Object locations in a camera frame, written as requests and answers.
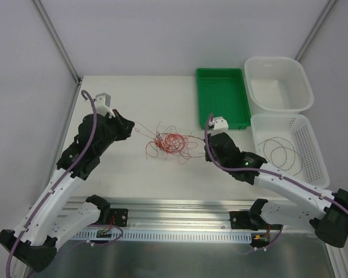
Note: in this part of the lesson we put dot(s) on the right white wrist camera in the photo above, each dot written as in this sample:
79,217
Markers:
219,124

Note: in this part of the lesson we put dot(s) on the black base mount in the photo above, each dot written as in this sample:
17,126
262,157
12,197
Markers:
240,220
119,217

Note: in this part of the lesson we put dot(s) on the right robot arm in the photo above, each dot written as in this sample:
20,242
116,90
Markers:
317,210

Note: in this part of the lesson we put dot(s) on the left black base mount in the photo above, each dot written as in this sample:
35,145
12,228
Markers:
119,217

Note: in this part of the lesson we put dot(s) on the left aluminium corner post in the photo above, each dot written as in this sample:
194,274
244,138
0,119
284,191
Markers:
47,22

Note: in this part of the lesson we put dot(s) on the green plastic tray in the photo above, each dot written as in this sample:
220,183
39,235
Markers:
222,92

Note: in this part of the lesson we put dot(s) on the right aluminium corner post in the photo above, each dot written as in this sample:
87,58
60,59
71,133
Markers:
315,29

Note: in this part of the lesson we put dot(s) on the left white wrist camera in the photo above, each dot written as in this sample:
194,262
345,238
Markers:
102,104

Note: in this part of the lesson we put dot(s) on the white slotted cable duct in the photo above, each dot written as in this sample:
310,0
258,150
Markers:
132,235

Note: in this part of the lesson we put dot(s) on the aluminium rail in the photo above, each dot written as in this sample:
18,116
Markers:
178,215

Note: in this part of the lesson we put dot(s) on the white perforated basket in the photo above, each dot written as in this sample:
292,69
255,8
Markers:
288,142

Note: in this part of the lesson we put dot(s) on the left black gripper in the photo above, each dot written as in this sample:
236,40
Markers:
118,124

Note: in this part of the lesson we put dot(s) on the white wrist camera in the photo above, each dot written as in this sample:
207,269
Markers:
219,124
102,104

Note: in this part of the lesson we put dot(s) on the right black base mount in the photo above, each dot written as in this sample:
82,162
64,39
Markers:
240,220

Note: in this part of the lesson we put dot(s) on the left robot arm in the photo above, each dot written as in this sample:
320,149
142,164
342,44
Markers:
37,239

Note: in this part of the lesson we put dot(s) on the aluminium corner post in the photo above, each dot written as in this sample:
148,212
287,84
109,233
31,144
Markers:
47,22
315,29

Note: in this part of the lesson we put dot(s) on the white plastic tub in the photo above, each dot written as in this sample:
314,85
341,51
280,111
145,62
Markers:
277,85

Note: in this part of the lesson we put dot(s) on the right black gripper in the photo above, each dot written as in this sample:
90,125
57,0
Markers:
213,143

